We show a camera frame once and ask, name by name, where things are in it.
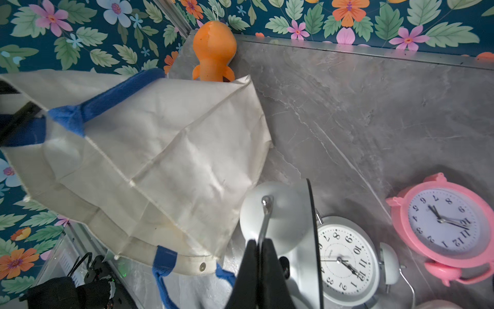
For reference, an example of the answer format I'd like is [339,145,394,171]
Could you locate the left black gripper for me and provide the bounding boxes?
[1,102,42,147]

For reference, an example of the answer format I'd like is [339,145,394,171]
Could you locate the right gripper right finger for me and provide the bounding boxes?
[259,238,295,308]

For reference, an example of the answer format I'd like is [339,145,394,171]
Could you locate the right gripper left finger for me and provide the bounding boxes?
[225,239,259,309]

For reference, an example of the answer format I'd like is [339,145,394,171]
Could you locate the white black twin-bell alarm clock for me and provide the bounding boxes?
[239,179,324,308]

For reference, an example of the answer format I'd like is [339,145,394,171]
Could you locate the white canvas bag blue handles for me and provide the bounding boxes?
[1,68,271,308]

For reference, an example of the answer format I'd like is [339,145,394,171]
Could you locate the white square alarm clock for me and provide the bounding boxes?
[414,299,463,309]

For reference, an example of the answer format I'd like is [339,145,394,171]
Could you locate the pink alarm clock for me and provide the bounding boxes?
[386,173,493,287]

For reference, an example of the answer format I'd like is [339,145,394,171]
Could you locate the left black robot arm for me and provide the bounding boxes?
[1,102,137,308]

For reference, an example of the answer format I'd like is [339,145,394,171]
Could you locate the orange plush toy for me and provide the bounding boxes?
[192,21,237,82]

